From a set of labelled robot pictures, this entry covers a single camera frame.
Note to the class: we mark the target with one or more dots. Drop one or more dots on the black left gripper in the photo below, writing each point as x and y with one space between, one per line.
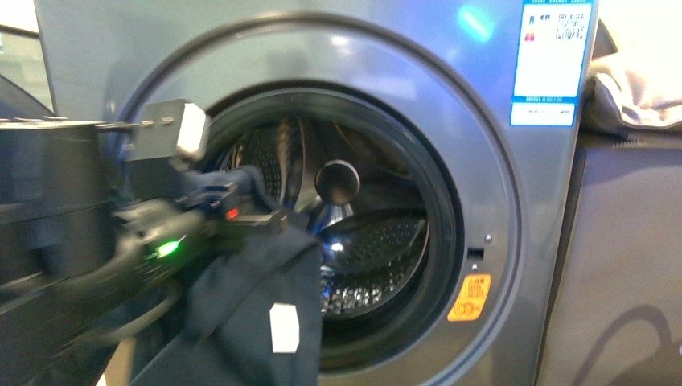
159 237

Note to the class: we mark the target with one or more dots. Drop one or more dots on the dark navy garment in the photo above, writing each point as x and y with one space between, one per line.
251 315

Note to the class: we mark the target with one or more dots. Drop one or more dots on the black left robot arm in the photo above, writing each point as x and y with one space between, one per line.
96 220

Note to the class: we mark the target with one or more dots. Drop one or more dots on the grey front-load washing machine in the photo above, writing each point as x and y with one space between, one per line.
446 67

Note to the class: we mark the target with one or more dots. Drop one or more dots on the steel perforated washer drum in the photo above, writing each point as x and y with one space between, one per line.
352 187

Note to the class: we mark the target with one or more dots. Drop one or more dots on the black rubber door gasket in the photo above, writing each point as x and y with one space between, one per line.
352 344

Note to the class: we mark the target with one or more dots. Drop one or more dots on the orange warning sticker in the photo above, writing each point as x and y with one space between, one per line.
471 298

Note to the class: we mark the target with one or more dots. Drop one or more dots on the blue white energy label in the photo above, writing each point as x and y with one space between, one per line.
549 63

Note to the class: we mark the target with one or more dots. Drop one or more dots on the grey cabinet beside washer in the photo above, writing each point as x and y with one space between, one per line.
615 310

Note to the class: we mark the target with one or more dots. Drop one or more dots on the beige cloth on cabinet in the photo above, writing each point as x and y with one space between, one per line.
633 89

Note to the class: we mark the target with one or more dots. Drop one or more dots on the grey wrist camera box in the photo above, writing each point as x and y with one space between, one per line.
176 128

